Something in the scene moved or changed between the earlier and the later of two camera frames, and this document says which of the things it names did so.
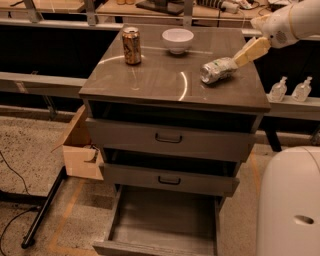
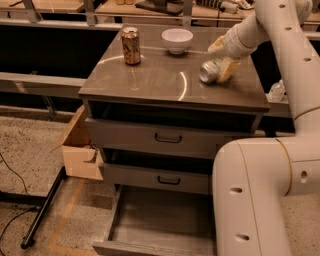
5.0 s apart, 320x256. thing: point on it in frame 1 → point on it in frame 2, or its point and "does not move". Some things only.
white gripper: [277, 30] → [234, 45]
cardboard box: [81, 157] does not move
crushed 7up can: [217, 70] does not move
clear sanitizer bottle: [278, 90] does not move
